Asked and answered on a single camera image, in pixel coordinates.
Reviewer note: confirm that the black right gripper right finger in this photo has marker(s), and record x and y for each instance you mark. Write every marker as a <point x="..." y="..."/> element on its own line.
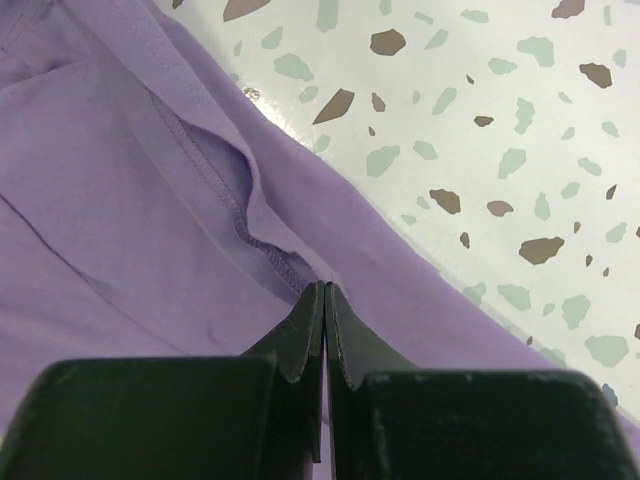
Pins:
<point x="391" y="419"/>

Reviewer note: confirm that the purple t shirt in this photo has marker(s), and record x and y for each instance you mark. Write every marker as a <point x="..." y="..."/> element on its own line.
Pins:
<point x="174" y="173"/>

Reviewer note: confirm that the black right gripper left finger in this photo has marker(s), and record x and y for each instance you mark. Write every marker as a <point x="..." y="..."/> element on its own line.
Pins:
<point x="252" y="416"/>

